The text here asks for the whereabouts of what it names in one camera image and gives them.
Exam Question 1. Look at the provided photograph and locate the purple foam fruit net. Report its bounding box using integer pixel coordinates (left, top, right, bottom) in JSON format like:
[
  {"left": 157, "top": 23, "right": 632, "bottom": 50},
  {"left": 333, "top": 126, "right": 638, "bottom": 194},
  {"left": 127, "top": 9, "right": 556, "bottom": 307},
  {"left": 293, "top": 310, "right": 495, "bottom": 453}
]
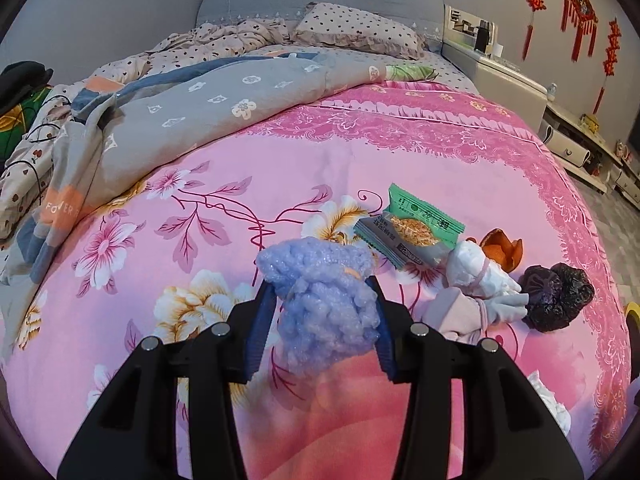
[{"left": 256, "top": 239, "right": 382, "bottom": 373}]

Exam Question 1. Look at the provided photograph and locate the low white TV stand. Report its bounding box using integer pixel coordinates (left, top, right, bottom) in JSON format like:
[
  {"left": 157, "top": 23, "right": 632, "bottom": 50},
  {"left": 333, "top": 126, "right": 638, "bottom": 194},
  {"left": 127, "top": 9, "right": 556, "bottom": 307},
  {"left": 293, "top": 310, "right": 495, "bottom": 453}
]
[{"left": 542, "top": 100, "right": 626, "bottom": 193}]

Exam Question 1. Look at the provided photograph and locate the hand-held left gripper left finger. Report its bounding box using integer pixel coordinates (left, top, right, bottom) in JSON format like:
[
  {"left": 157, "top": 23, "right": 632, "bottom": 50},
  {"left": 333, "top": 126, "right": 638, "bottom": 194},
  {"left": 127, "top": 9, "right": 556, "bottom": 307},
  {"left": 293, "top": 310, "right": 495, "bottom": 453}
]
[{"left": 56, "top": 280, "right": 281, "bottom": 480}]

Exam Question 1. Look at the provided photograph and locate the grey patterned quilt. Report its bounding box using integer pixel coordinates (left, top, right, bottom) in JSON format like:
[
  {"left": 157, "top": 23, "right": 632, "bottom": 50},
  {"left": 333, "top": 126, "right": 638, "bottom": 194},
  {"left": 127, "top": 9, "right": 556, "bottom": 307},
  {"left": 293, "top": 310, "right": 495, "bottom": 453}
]
[{"left": 0, "top": 50, "right": 436, "bottom": 286}]

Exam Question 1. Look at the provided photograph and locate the pink floral bedsheet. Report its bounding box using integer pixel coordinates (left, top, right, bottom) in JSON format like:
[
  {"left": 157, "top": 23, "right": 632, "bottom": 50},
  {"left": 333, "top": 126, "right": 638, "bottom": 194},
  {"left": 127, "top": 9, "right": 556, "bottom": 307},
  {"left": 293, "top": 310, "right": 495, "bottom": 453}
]
[{"left": 0, "top": 80, "right": 633, "bottom": 480}]

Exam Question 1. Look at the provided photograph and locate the white low tv cabinet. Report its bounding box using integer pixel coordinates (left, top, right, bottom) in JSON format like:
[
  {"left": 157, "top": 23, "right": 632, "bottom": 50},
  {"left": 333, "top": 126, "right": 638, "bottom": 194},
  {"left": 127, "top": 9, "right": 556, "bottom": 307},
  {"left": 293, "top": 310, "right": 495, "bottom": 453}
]
[{"left": 612, "top": 160, "right": 640, "bottom": 206}]

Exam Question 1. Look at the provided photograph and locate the white tissue wad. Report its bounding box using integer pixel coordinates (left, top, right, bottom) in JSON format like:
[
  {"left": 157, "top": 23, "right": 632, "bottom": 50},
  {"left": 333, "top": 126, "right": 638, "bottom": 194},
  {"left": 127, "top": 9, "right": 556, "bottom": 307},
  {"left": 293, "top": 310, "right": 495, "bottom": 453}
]
[{"left": 525, "top": 370, "right": 573, "bottom": 436}]

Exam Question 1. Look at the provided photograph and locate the black cable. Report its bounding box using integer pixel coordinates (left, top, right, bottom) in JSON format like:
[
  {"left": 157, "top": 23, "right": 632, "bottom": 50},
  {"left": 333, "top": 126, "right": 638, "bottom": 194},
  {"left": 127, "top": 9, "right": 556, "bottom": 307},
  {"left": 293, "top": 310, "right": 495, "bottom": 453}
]
[{"left": 5, "top": 92, "right": 76, "bottom": 206}]

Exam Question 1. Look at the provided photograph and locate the beige heart print quilt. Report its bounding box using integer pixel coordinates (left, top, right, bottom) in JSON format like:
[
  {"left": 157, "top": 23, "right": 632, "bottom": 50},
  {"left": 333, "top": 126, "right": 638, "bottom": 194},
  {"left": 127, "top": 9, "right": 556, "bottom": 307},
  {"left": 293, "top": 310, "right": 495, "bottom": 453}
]
[{"left": 0, "top": 17, "right": 296, "bottom": 241}]

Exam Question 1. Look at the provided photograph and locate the green leaf print bag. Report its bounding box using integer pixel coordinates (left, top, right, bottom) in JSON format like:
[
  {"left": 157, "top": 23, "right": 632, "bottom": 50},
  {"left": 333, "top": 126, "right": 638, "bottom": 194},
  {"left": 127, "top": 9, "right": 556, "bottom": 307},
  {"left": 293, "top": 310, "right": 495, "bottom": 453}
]
[{"left": 0, "top": 85, "right": 56, "bottom": 161}]

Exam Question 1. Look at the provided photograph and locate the polka dot pillow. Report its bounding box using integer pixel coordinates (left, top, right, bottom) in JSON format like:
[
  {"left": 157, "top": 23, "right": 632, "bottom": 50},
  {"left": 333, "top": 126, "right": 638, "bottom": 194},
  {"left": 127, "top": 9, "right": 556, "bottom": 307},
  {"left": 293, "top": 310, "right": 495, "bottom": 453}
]
[{"left": 290, "top": 2, "right": 426, "bottom": 58}]

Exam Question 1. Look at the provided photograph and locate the black folded cloth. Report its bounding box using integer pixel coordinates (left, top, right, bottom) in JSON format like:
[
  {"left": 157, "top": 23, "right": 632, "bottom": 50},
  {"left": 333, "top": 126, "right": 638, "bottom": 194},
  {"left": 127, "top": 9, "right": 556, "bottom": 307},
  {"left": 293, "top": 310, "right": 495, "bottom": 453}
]
[{"left": 0, "top": 60, "right": 55, "bottom": 106}]

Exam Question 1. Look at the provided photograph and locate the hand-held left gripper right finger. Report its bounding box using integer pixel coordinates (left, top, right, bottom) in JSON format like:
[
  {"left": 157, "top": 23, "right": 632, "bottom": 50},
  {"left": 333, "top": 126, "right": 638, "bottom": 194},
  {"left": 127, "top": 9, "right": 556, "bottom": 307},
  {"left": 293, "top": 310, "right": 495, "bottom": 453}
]
[{"left": 362, "top": 275, "right": 586, "bottom": 480}]

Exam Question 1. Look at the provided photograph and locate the white cloth bundle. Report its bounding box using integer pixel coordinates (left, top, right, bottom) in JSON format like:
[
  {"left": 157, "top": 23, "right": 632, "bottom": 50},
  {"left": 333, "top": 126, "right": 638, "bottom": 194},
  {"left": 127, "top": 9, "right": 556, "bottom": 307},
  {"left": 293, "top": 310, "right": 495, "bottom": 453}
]
[{"left": 445, "top": 240, "right": 531, "bottom": 323}]

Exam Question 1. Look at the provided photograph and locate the green snack packet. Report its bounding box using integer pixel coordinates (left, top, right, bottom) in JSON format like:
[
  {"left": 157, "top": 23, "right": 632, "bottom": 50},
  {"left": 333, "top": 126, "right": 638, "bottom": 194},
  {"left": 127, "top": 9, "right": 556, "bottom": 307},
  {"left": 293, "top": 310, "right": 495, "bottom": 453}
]
[{"left": 382, "top": 183, "right": 466, "bottom": 261}]

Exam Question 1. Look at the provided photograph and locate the white bedside cabinet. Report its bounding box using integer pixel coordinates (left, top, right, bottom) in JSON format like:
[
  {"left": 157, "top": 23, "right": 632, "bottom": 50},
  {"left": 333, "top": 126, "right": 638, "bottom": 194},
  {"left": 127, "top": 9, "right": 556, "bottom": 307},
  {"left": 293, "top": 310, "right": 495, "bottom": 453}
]
[{"left": 442, "top": 4, "right": 548, "bottom": 133}]

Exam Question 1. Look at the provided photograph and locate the pale pink cloth bundle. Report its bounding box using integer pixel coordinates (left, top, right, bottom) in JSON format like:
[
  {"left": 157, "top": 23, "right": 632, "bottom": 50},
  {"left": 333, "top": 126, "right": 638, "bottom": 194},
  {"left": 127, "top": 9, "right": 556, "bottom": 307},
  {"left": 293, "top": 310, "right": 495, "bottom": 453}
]
[{"left": 415, "top": 287, "right": 493, "bottom": 343}]

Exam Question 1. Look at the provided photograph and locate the small black plastic bag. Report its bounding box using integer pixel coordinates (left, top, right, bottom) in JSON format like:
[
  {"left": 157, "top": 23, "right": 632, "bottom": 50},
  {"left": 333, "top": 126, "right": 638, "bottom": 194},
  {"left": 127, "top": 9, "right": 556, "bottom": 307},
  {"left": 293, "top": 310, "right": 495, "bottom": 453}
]
[{"left": 520, "top": 263, "right": 596, "bottom": 333}]

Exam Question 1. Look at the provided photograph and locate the orange peel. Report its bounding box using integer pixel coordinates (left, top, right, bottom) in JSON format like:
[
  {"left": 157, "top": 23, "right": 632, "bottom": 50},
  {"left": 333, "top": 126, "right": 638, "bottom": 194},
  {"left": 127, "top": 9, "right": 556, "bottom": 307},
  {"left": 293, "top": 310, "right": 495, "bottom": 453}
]
[{"left": 480, "top": 228, "right": 525, "bottom": 275}]

